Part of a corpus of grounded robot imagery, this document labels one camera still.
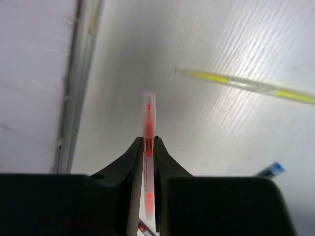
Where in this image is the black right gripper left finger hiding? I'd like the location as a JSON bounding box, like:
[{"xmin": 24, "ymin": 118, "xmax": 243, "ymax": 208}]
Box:
[{"xmin": 0, "ymin": 137, "xmax": 143, "ymax": 236}]

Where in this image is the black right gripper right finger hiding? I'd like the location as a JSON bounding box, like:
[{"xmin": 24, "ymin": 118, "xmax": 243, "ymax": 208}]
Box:
[{"xmin": 153, "ymin": 137, "xmax": 297, "ymax": 236}]

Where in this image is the orange pen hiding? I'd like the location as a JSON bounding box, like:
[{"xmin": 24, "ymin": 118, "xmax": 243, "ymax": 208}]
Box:
[{"xmin": 143, "ymin": 91, "xmax": 157, "ymax": 219}]

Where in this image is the yellow pen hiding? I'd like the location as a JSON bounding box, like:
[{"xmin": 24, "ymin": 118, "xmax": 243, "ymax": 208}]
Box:
[{"xmin": 175, "ymin": 67, "xmax": 315, "ymax": 105}]

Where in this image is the red pen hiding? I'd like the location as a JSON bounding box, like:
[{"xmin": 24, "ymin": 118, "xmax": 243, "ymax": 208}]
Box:
[{"xmin": 138, "ymin": 219, "xmax": 157, "ymax": 236}]

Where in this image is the dark blue capped pen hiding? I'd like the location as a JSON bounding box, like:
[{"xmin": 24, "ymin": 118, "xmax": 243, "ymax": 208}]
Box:
[{"xmin": 254, "ymin": 162, "xmax": 285, "ymax": 178}]

